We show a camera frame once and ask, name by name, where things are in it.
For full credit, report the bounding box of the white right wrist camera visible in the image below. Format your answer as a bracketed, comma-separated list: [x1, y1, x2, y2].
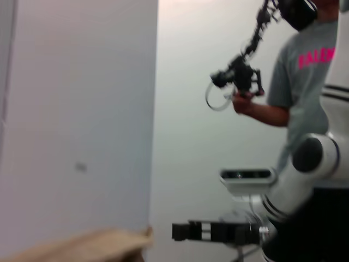
[219, 168, 278, 203]

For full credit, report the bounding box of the person's hand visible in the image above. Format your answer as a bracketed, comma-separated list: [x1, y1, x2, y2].
[231, 92, 257, 115]

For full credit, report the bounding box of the black robot torso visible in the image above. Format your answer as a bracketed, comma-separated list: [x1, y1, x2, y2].
[268, 187, 349, 262]

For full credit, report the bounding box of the khaki canvas food bag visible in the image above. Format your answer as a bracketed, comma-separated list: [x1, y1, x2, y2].
[0, 226, 153, 262]

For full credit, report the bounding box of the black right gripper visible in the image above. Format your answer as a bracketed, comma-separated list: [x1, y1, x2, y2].
[171, 219, 274, 247]

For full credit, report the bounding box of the person in grey t-shirt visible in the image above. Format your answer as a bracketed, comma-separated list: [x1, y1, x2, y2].
[266, 0, 340, 177]

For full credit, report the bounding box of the person's bare forearm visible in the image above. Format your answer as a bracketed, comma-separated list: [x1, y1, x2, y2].
[249, 101, 290, 128]

